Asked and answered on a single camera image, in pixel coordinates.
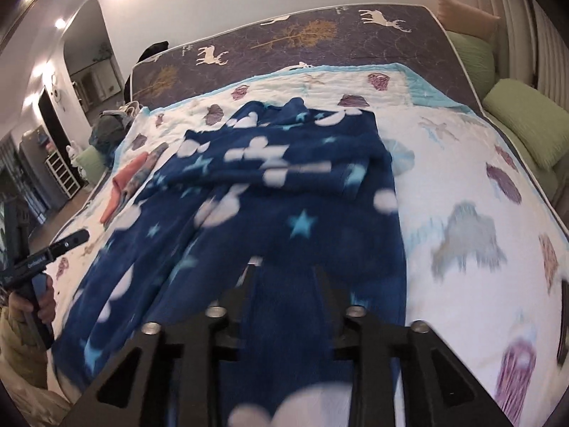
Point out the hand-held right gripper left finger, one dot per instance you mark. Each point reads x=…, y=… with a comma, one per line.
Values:
x=233, y=320

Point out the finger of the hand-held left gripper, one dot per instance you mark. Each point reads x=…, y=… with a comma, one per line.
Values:
x=69, y=242

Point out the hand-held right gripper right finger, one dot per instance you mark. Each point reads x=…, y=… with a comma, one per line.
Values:
x=335, y=320

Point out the blue star fleece pants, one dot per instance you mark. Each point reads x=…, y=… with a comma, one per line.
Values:
x=266, y=240

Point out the blue star fleece top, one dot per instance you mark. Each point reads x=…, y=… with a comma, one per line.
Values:
x=284, y=142

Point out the person's left hand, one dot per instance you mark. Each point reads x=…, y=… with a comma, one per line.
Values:
x=49, y=304

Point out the white shelf rack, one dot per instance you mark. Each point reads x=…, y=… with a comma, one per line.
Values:
x=60, y=171

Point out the green cushion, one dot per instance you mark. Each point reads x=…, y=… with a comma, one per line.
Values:
x=93, y=164

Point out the orange folded cloth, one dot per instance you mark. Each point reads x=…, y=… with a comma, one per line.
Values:
x=126, y=180

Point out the grey patterned folded cloth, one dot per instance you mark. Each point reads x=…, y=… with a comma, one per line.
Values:
x=149, y=164

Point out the grey backpack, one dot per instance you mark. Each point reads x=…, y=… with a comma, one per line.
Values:
x=109, y=131

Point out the white printed quilt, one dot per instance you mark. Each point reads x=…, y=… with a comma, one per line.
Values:
x=458, y=151

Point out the green pillow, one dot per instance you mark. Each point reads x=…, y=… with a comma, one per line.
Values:
x=535, y=173
x=529, y=115
x=473, y=64

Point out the dark deer print mattress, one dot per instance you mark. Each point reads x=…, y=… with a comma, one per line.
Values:
x=311, y=38

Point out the white ribbed headboard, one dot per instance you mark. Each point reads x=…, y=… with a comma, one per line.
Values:
x=549, y=40

